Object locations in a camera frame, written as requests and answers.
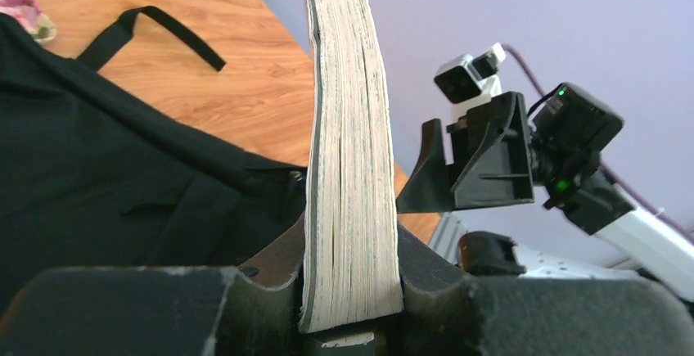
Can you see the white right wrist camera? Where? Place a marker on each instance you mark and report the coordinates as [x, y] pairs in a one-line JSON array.
[[468, 81]]

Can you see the floral placemat tray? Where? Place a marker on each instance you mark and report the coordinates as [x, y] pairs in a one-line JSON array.
[[32, 18]]

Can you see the black student backpack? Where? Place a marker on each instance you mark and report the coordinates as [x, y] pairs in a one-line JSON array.
[[93, 176]]

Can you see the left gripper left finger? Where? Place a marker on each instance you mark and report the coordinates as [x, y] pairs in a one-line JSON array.
[[246, 310]]

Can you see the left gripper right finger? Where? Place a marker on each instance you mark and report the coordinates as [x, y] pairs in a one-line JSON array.
[[448, 312]]

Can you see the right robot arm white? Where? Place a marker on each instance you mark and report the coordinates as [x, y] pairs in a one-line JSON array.
[[567, 137]]

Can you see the treehouse paperback book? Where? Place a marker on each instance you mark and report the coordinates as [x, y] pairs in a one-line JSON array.
[[351, 265]]

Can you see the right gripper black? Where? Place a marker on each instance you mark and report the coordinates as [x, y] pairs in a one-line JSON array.
[[491, 161]]

